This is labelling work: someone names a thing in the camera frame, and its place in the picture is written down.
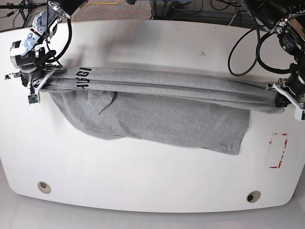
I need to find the black tripod stand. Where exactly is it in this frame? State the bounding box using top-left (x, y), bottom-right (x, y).
top-left (0, 0), bottom-right (46, 28)

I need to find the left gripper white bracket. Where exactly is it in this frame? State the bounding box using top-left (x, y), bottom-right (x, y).
top-left (266, 73), bottom-right (305, 108)

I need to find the yellow floor cable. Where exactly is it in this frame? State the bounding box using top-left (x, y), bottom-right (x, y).
top-left (72, 0), bottom-right (121, 22)

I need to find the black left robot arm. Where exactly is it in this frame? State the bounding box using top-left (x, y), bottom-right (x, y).
top-left (240, 0), bottom-right (305, 107)

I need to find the red tape rectangle marking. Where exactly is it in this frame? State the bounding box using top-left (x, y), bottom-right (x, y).
top-left (266, 133), bottom-right (288, 169)

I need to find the table cable grommet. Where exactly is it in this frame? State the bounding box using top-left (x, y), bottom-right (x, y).
top-left (246, 190), bottom-right (261, 203)
top-left (38, 182), bottom-right (51, 194)

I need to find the left table cable grommet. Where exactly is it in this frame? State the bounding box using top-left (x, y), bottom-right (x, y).
top-left (38, 182), bottom-right (51, 194)

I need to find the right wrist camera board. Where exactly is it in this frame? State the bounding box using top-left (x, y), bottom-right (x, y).
top-left (27, 93), bottom-right (41, 105)

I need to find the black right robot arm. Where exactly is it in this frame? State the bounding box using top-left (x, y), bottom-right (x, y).
top-left (5, 0), bottom-right (87, 104)

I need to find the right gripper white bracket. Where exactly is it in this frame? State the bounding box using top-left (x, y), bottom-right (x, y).
top-left (4, 64), bottom-right (63, 95)

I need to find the right table cable grommet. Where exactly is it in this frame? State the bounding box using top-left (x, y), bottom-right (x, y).
top-left (246, 190), bottom-right (261, 203)

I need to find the grey T-shirt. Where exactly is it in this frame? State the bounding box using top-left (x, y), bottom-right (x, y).
top-left (42, 68), bottom-right (284, 155)

